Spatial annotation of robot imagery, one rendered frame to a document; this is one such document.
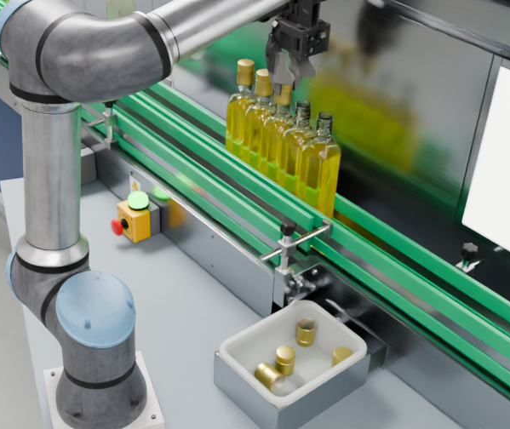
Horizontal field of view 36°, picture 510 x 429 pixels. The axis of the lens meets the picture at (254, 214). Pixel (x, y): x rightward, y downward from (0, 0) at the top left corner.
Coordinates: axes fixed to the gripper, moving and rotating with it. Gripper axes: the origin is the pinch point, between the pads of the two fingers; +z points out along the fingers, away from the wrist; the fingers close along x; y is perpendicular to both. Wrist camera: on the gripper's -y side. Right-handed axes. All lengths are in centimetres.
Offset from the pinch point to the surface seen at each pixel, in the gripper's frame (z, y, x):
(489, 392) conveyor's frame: 30, 60, -6
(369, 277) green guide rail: 25.1, 30.8, -4.1
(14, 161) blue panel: 63, -103, -14
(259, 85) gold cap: 1.9, -5.4, -1.5
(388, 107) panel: 1.5, 16.3, 12.0
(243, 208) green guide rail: 19.9, 5.8, -13.7
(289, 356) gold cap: 34, 30, -23
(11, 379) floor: 116, -70, -38
